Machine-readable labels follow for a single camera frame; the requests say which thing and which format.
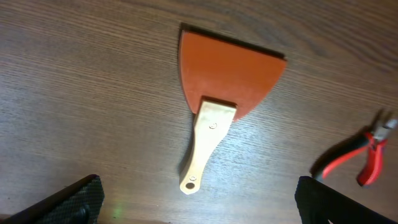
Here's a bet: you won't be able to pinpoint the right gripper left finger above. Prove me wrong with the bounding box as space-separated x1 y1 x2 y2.
1 174 104 224

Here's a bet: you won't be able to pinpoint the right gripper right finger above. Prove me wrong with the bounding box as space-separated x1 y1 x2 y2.
295 176 394 224

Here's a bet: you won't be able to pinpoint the red handled pliers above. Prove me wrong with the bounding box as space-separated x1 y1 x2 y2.
310 109 397 187

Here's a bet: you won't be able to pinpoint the orange scraper with wooden handle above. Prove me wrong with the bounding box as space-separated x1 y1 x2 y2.
178 30 287 195

